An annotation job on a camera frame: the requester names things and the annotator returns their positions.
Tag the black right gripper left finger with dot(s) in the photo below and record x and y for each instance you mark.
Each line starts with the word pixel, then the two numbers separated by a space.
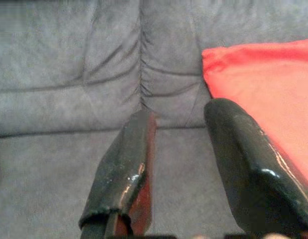
pixel 121 174

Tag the red pillow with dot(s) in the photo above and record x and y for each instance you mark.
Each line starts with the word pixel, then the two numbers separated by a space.
pixel 268 82

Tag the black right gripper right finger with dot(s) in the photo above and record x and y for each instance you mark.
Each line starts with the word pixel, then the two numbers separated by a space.
pixel 253 174

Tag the grey fabric sofa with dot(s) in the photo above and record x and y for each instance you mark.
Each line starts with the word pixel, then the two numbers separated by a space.
pixel 94 99

